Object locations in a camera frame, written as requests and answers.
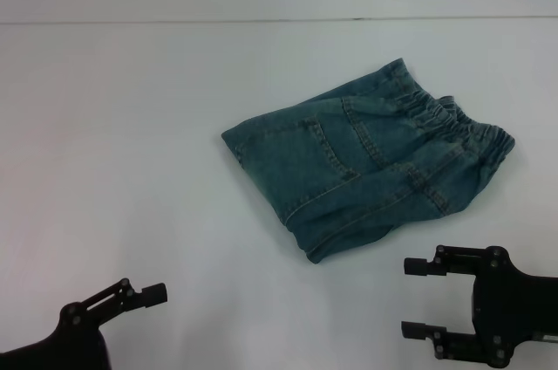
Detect blue denim shorts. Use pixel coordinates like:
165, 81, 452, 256
221, 58, 516, 265

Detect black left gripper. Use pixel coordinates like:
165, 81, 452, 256
0, 277, 169, 370

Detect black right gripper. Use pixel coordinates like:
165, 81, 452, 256
400, 244, 558, 369

